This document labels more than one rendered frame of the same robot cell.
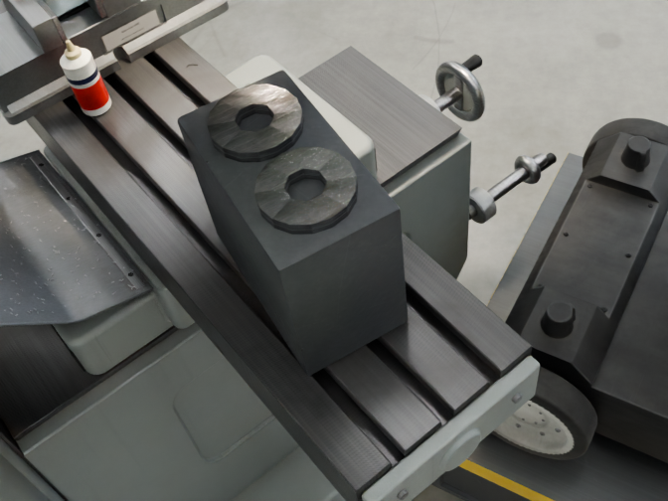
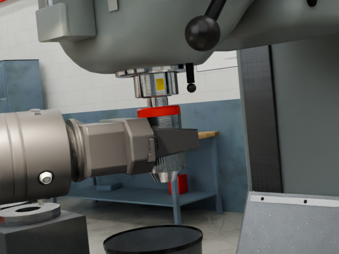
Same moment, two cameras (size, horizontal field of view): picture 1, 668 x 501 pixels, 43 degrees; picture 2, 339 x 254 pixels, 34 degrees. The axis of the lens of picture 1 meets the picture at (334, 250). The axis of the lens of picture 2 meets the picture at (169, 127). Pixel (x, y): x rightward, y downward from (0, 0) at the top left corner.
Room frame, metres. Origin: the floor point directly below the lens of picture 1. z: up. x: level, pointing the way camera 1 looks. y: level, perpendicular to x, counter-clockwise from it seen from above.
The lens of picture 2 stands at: (1.39, 0.04, 1.28)
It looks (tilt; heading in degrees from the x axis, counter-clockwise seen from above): 3 degrees down; 164
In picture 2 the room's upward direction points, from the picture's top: 6 degrees counter-clockwise
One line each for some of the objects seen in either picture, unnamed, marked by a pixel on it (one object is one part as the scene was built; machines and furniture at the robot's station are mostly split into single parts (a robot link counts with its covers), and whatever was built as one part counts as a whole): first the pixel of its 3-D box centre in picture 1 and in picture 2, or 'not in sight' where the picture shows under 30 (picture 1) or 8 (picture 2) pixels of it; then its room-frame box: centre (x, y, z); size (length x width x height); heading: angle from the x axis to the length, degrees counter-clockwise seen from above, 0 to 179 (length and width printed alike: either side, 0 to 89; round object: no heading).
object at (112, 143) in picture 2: not in sight; (79, 152); (0.82, 0.10, 1.23); 0.13 x 0.12 x 0.10; 7
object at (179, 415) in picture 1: (247, 317); not in sight; (0.83, 0.17, 0.44); 0.80 x 0.30 x 0.60; 120
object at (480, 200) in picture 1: (511, 181); not in sight; (0.96, -0.33, 0.52); 0.22 x 0.06 x 0.06; 120
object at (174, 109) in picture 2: not in sight; (158, 111); (0.81, 0.19, 1.26); 0.05 x 0.05 x 0.01
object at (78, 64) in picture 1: (83, 75); not in sight; (0.87, 0.27, 0.99); 0.04 x 0.04 x 0.11
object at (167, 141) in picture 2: not in sight; (172, 141); (0.84, 0.20, 1.23); 0.06 x 0.02 x 0.03; 97
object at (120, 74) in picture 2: not in sight; (154, 70); (0.81, 0.19, 1.31); 0.09 x 0.09 x 0.01
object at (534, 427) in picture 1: (527, 409); not in sight; (0.53, -0.24, 0.50); 0.20 x 0.05 x 0.20; 52
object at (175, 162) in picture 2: not in sight; (161, 142); (0.81, 0.19, 1.23); 0.05 x 0.05 x 0.06
